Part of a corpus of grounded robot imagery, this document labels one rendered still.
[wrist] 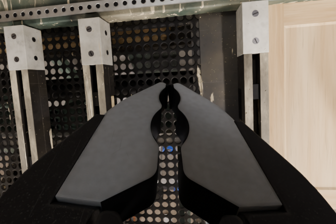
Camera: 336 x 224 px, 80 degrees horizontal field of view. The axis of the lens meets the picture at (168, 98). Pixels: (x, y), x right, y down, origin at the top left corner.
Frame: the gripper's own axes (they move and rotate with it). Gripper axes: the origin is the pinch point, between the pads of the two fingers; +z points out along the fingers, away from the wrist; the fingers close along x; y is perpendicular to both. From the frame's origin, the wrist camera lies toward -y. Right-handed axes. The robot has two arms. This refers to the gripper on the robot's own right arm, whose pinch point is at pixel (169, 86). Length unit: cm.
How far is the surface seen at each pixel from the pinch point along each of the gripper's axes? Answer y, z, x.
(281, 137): 31, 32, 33
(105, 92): 22.9, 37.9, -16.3
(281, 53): 10, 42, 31
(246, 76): 14.7, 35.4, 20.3
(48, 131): 39, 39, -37
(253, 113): 24.8, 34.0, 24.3
